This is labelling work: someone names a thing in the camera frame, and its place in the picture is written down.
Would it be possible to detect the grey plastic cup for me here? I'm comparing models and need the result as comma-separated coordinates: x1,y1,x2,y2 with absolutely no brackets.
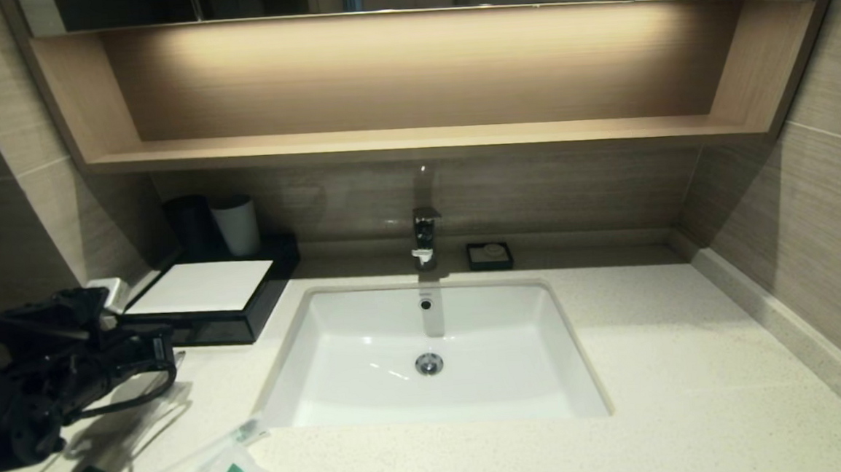
210,193,262,259

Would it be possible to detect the black amenity drawer box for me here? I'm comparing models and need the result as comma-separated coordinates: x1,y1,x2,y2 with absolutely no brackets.
113,232,307,353

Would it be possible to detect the wrapped toothbrush clear sleeve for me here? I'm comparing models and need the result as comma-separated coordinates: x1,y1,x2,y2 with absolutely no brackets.
111,417,273,472

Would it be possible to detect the black cup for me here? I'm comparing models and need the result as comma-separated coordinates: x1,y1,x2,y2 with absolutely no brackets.
163,194,218,258

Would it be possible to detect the chrome sink drain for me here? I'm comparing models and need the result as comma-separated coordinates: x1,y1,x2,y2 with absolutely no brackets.
414,352,445,378

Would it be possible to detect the chrome faucet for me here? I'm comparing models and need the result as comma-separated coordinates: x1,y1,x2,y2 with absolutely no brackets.
406,165,447,272

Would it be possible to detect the black soap dish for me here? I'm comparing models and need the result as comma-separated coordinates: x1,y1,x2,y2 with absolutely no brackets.
466,241,515,273

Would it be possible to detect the white sink basin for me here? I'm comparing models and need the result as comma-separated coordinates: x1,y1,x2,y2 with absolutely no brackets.
252,269,614,440

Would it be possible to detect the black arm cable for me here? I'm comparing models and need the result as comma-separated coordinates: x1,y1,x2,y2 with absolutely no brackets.
52,357,183,428

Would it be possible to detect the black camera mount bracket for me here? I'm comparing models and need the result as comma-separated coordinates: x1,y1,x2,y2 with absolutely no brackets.
0,286,115,353

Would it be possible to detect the wooden wall shelf niche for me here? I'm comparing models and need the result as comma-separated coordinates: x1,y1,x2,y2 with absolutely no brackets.
5,0,841,187

